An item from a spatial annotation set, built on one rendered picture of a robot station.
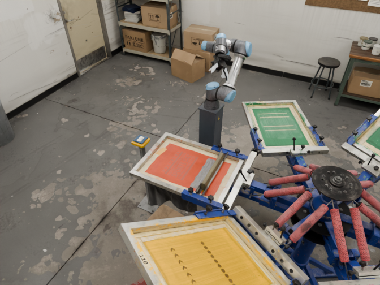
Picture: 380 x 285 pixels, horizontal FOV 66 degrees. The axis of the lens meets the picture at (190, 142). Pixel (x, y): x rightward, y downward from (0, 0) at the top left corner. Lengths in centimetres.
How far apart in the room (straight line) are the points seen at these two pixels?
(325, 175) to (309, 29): 384
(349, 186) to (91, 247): 241
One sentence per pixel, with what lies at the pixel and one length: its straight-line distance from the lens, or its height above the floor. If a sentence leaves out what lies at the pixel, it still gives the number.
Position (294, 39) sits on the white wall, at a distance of 570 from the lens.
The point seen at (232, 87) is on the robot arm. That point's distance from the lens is 254.
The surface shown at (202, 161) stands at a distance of 250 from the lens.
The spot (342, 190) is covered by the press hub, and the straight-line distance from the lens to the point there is 204.
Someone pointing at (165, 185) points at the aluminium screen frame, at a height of 99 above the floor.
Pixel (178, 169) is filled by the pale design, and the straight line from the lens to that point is 243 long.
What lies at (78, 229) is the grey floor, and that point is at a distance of 343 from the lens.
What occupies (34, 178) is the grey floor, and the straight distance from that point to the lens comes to 414.
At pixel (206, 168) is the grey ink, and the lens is 243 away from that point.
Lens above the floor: 270
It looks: 41 degrees down
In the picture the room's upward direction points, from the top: 1 degrees counter-clockwise
